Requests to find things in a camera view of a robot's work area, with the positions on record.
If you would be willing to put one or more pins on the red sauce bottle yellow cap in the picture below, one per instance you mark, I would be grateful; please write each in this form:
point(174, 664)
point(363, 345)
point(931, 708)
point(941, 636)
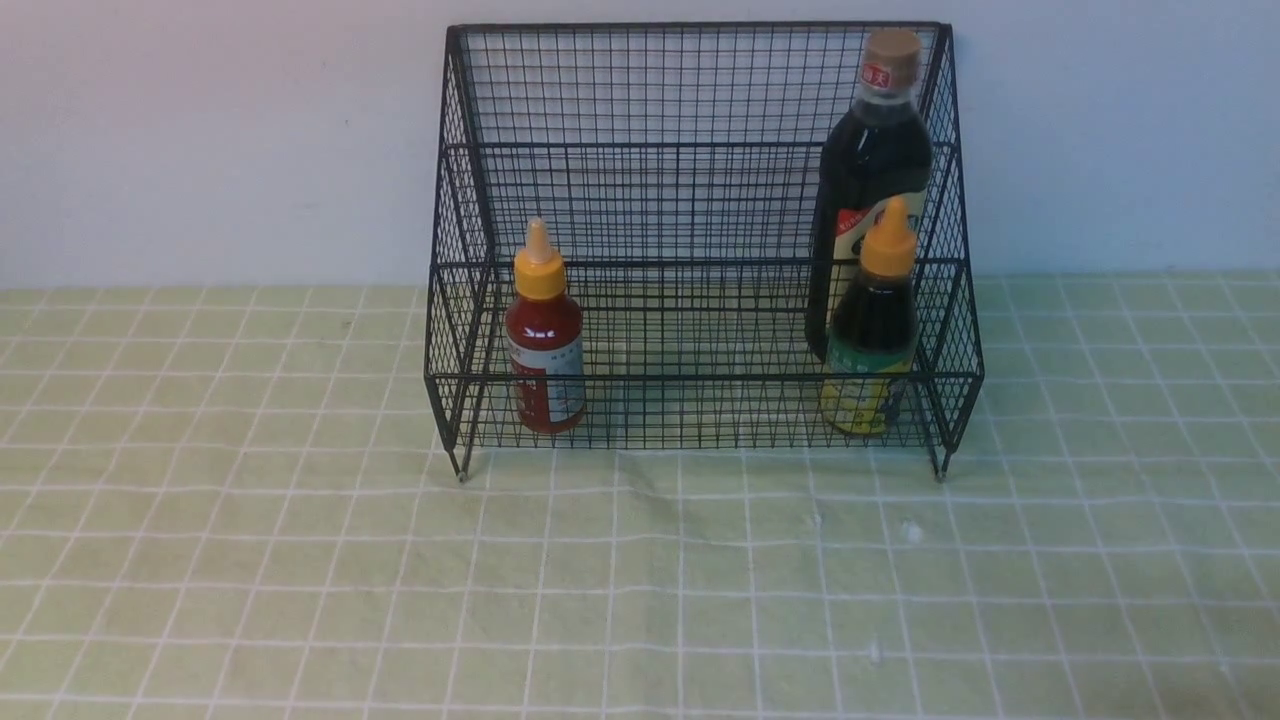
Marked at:
point(544, 337)

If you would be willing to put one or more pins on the small dark bottle orange cap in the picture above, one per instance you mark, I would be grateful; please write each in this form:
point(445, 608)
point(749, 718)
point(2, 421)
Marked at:
point(872, 334)

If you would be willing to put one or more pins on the tall dark vinegar bottle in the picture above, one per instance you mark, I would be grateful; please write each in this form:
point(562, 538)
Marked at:
point(878, 149)

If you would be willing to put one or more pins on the green checkered tablecloth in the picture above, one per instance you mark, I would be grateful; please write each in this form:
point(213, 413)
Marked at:
point(231, 503)

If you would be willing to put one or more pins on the black wire mesh shelf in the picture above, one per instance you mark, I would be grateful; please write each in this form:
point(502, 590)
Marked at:
point(676, 165)

